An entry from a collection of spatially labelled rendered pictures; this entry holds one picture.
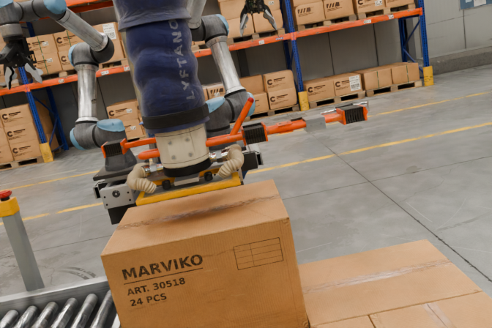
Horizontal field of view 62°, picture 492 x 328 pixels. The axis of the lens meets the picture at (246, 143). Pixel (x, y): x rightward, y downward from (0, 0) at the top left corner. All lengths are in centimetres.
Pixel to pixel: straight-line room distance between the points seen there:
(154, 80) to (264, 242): 61
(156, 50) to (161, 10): 12
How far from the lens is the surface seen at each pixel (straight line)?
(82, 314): 196
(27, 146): 956
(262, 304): 144
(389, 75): 934
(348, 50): 1036
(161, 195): 135
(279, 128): 142
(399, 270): 176
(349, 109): 146
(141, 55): 133
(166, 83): 132
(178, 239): 133
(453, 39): 1143
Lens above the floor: 147
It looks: 13 degrees down
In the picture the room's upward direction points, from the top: 11 degrees counter-clockwise
